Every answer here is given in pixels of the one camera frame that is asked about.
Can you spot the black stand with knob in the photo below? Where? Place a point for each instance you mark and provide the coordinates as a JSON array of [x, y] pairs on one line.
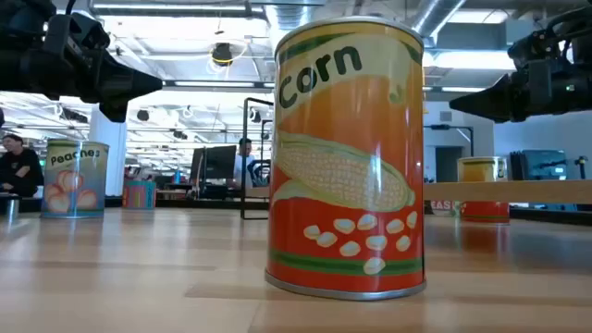
[[581, 164]]

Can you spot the blue bottle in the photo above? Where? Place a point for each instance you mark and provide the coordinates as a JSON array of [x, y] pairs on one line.
[[177, 177]]

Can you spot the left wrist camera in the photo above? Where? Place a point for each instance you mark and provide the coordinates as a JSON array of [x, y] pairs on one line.
[[81, 32]]

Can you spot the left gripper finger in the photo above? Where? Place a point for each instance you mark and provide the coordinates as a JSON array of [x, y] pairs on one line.
[[131, 83]]

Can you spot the person at desk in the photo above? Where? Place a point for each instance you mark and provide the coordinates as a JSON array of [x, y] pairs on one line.
[[244, 162]]

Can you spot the white pillar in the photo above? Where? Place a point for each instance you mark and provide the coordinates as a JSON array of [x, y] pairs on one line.
[[108, 157]]

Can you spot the pink and teal can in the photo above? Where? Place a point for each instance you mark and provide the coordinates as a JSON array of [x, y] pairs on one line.
[[139, 195]]

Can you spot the green peas can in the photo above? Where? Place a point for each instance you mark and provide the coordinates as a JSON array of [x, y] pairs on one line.
[[441, 206]]

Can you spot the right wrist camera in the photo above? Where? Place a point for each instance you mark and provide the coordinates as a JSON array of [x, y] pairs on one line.
[[532, 48]]

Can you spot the wooden shelf board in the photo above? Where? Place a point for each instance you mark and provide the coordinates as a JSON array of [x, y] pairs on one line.
[[532, 192]]

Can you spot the blue-label peaches can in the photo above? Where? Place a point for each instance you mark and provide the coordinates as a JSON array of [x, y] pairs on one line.
[[74, 185]]

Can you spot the short metal post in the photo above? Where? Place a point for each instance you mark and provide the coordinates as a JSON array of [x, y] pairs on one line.
[[12, 208]]

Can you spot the corn can with cob print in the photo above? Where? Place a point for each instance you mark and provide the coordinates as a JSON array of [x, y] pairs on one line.
[[481, 168]]

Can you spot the silver ribbed ventilation duct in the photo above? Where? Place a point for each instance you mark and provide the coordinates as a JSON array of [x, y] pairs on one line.
[[291, 16]]

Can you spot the black metal shelf frame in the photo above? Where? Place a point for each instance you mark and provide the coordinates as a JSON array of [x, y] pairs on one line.
[[243, 157]]

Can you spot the large corn can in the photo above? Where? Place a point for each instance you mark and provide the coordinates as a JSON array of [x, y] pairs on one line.
[[347, 162]]

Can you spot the person seated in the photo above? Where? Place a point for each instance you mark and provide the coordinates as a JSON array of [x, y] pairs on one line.
[[20, 168]]

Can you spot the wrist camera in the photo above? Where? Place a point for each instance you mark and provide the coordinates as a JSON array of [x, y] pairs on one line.
[[532, 48], [81, 32]]

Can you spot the grey equipment box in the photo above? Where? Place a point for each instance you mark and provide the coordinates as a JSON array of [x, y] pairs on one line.
[[541, 164]]

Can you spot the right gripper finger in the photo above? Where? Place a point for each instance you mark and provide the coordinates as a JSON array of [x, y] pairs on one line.
[[490, 99]]

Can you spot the black computer monitor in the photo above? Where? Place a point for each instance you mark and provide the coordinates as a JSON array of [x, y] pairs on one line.
[[217, 162]]

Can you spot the ceiling light rail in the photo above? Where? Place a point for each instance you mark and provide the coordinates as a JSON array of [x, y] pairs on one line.
[[213, 84]]

